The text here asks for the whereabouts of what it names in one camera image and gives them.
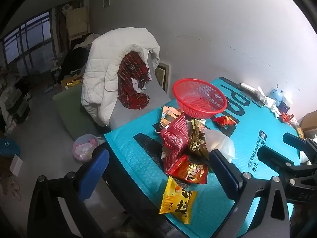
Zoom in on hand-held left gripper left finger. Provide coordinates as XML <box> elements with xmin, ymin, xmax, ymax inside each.
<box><xmin>27</xmin><ymin>149</ymin><xmax>110</xmax><ymax>238</ymax></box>

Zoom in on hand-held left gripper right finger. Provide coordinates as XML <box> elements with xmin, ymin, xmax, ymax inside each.
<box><xmin>209</xmin><ymin>149</ymin><xmax>291</xmax><ymax>238</ymax></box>

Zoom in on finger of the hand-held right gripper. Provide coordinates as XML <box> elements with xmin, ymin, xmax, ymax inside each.
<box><xmin>258</xmin><ymin>145</ymin><xmax>301</xmax><ymax>175</ymax></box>
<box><xmin>282</xmin><ymin>132</ymin><xmax>317</xmax><ymax>155</ymax></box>

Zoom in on red orange cartoon snack packet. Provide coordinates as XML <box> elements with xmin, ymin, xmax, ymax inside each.
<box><xmin>168</xmin><ymin>158</ymin><xmax>208</xmax><ymax>184</ymax></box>

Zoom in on white snack packet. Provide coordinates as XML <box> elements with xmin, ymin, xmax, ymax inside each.
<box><xmin>203</xmin><ymin>128</ymin><xmax>237</xmax><ymax>163</ymax></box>

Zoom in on gold green snack bag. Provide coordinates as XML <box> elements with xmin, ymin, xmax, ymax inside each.
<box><xmin>187</xmin><ymin>118</ymin><xmax>211</xmax><ymax>159</ymax></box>

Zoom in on small red snack packet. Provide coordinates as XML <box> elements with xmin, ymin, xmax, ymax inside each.
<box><xmin>212</xmin><ymin>115</ymin><xmax>239</xmax><ymax>128</ymax></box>

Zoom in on yellow snack packet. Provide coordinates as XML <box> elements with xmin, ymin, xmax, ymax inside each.
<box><xmin>158</xmin><ymin>176</ymin><xmax>198</xmax><ymax>225</ymax></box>

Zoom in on large red snack bag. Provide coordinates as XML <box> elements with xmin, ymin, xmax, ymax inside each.
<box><xmin>160</xmin><ymin>116</ymin><xmax>190</xmax><ymax>176</ymax></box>

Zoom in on red plastic mesh basket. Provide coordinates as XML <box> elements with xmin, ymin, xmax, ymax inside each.
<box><xmin>173</xmin><ymin>79</ymin><xmax>228</xmax><ymax>119</ymax></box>

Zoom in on seaweed sandwich snack bag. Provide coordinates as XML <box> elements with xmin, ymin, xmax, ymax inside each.
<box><xmin>155</xmin><ymin>105</ymin><xmax>185</xmax><ymax>134</ymax></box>

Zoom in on yellow patterned bag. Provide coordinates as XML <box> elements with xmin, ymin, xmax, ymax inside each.
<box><xmin>296</xmin><ymin>126</ymin><xmax>307</xmax><ymax>140</ymax></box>

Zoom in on pink clear plastic tub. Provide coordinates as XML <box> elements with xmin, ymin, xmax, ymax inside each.
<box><xmin>72</xmin><ymin>134</ymin><xmax>100</xmax><ymax>162</ymax></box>

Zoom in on red candy wrappers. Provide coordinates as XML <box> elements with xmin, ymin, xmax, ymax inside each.
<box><xmin>280</xmin><ymin>113</ymin><xmax>295</xmax><ymax>124</ymax></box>

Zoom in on white and navy jar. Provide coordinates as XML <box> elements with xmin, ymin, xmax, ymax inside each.
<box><xmin>279</xmin><ymin>95</ymin><xmax>293</xmax><ymax>114</ymax></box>

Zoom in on teal bubble mat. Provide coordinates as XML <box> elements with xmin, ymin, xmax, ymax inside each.
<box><xmin>103</xmin><ymin>77</ymin><xmax>306</xmax><ymax>238</ymax></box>

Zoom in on crumpled white tissues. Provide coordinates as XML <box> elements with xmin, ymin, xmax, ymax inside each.
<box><xmin>256</xmin><ymin>85</ymin><xmax>281</xmax><ymax>118</ymax></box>

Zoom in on green cushion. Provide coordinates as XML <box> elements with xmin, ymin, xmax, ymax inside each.
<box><xmin>52</xmin><ymin>84</ymin><xmax>111</xmax><ymax>140</ymax></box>

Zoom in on silver remote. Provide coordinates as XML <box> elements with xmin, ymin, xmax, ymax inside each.
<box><xmin>238</xmin><ymin>82</ymin><xmax>265</xmax><ymax>107</ymax></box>

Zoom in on small white box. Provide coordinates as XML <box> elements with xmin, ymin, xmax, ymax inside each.
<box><xmin>10</xmin><ymin>154</ymin><xmax>23</xmax><ymax>176</ymax></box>

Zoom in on blue plastic object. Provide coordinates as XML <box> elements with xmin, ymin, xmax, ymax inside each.
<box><xmin>0</xmin><ymin>136</ymin><xmax>21</xmax><ymax>158</ymax></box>

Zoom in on white quilted jacket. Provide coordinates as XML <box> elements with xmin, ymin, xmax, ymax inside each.
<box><xmin>81</xmin><ymin>27</ymin><xmax>161</xmax><ymax>127</ymax></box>

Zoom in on gold box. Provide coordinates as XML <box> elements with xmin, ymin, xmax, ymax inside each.
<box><xmin>61</xmin><ymin>74</ymin><xmax>85</xmax><ymax>90</ymax></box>

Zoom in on red plaid scarf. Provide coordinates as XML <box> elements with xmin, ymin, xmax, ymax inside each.
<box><xmin>117</xmin><ymin>51</ymin><xmax>152</xmax><ymax>110</ymax></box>

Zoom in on grey chair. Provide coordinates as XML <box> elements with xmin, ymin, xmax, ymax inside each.
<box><xmin>109</xmin><ymin>67</ymin><xmax>172</xmax><ymax>131</ymax></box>

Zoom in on pile of boxes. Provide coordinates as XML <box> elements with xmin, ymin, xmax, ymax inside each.
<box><xmin>0</xmin><ymin>74</ymin><xmax>32</xmax><ymax>132</ymax></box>

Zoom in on dark clothes pile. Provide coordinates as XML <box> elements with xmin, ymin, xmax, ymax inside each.
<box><xmin>57</xmin><ymin>33</ymin><xmax>99</xmax><ymax>83</ymax></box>

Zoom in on dark framed window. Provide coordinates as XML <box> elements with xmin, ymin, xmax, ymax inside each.
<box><xmin>0</xmin><ymin>9</ymin><xmax>57</xmax><ymax>72</ymax></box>

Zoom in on pale yellow board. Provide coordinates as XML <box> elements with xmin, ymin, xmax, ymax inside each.
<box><xmin>66</xmin><ymin>6</ymin><xmax>91</xmax><ymax>40</ymax></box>

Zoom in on framed board against wall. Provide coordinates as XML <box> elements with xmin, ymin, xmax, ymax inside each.
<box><xmin>155</xmin><ymin>62</ymin><xmax>172</xmax><ymax>92</ymax></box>

